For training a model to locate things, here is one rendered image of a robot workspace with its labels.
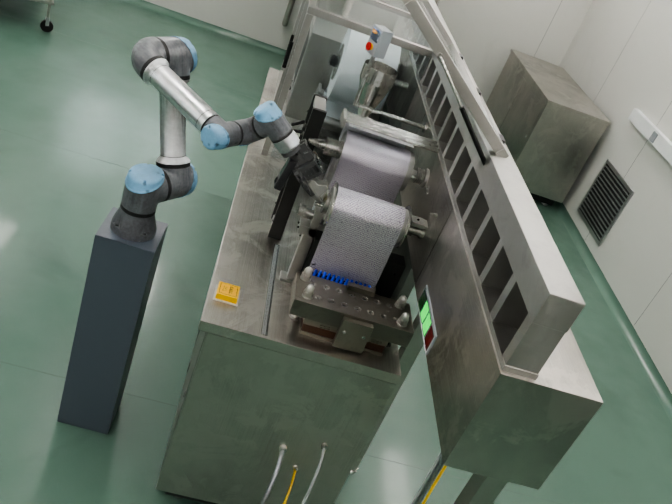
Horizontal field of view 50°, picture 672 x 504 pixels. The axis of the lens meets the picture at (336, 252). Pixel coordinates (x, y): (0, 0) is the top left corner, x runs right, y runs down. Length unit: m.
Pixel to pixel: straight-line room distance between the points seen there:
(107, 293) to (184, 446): 0.59
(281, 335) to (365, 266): 0.37
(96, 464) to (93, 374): 0.35
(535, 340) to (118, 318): 1.57
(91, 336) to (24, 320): 0.79
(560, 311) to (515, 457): 0.41
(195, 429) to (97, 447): 0.58
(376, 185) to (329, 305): 0.49
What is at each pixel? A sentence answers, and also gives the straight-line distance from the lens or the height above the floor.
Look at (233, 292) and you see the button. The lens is 2.33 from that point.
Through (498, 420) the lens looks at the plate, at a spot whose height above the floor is 1.31.
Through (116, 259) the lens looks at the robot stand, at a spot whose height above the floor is 0.83.
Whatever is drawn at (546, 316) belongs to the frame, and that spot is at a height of 1.60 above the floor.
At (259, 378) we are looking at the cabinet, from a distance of 2.34.
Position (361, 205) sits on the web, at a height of 1.30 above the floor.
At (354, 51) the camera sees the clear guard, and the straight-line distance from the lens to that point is 3.15.
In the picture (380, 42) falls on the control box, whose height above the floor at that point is 1.67.
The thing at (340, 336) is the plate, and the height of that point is 0.96.
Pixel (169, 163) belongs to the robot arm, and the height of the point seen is 1.15.
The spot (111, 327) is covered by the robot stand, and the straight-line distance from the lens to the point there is 2.68.
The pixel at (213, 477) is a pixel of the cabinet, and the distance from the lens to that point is 2.70.
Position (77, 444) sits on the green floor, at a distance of 3.00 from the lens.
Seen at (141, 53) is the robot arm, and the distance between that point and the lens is 2.33.
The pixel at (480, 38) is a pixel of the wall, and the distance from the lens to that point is 7.96.
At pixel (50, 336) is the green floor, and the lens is 3.41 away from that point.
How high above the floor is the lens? 2.28
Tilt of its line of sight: 30 degrees down
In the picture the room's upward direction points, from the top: 23 degrees clockwise
